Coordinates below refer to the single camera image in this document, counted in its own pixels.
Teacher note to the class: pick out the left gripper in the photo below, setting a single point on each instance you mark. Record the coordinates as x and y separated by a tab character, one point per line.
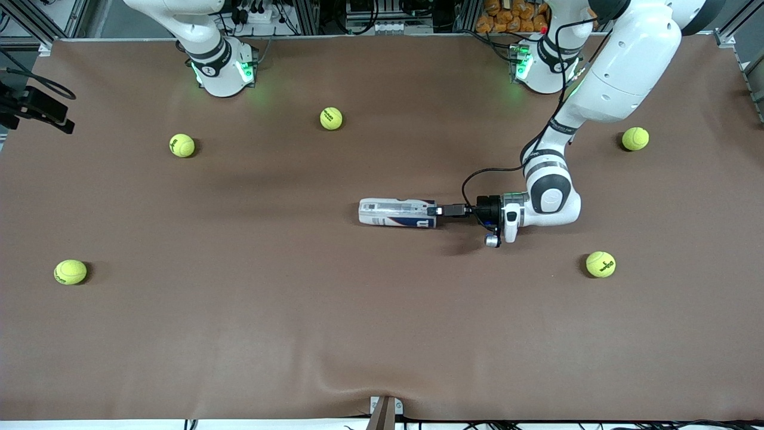
490	210

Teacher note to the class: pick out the white blue tennis ball can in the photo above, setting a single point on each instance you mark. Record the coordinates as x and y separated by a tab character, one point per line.
394	213

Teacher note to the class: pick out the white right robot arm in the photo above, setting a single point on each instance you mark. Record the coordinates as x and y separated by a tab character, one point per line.
218	71

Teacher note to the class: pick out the yellow tennis ball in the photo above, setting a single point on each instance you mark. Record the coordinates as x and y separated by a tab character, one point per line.
182	145
635	138
600	264
70	272
331	118

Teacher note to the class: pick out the brown table cover sheet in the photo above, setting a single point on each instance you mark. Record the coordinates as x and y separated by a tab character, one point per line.
298	328

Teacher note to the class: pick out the grey electronics box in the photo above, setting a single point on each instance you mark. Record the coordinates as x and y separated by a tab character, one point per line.
388	24

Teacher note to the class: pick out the orange packets heap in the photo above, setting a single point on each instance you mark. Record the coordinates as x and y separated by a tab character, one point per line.
507	18

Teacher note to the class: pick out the white power strip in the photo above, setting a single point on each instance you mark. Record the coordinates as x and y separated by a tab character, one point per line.
256	15

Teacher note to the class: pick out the aluminium frame profile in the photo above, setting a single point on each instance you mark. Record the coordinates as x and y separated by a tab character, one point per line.
36	24
749	54

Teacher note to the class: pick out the aluminium frame post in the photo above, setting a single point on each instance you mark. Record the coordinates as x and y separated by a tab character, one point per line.
467	15
307	15

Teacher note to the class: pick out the grey metal clamp bracket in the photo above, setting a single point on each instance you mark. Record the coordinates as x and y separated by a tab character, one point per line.
385	409

